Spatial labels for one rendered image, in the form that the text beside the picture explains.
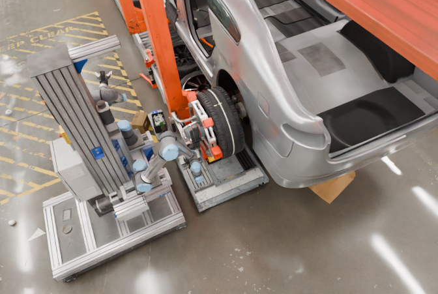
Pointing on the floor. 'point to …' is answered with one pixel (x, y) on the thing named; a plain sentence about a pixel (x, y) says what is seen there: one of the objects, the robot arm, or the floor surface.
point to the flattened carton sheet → (333, 187)
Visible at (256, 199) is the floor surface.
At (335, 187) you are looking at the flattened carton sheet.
